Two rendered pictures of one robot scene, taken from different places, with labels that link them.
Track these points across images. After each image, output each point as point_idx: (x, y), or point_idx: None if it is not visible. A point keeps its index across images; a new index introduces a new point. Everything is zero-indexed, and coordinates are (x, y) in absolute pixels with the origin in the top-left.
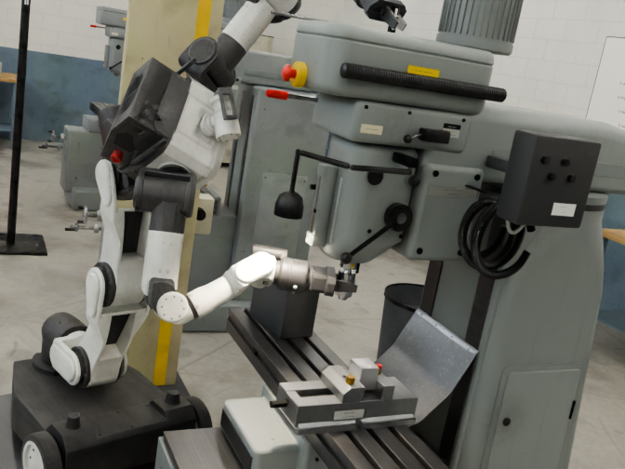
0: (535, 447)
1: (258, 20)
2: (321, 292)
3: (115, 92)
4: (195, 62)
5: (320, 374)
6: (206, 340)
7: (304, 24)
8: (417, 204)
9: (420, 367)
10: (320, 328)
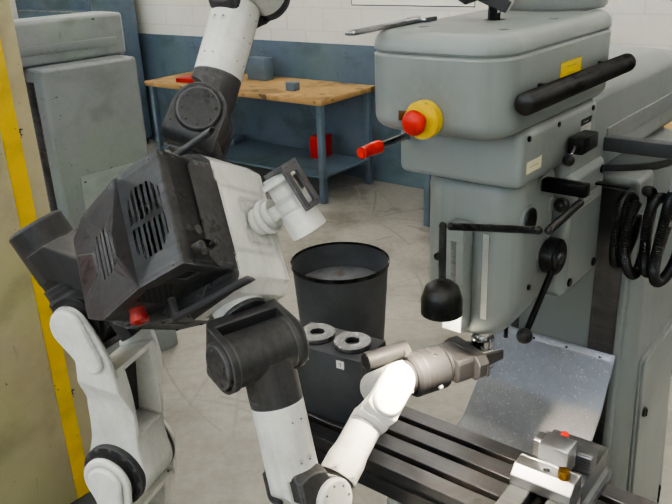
0: (656, 417)
1: (247, 32)
2: (469, 378)
3: None
4: (198, 129)
5: (455, 459)
6: (87, 402)
7: (405, 41)
8: (562, 229)
9: (538, 392)
10: (198, 326)
